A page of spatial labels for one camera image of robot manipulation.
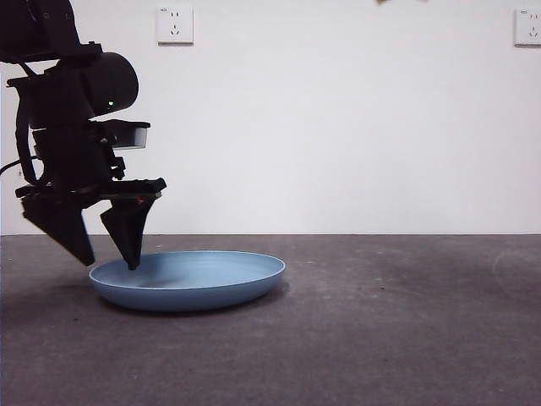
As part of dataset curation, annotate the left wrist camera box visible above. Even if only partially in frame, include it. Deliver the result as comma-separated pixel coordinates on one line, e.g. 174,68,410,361
110,121,151,151

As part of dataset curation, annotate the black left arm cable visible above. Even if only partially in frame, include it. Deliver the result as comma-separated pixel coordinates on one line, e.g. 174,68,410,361
0,107,41,187

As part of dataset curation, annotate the white wall power socket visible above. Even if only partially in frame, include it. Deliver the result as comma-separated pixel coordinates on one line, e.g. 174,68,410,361
513,8,541,47
156,5,195,47

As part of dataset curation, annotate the light blue round plate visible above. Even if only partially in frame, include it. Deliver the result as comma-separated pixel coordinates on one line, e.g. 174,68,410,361
88,250,287,313

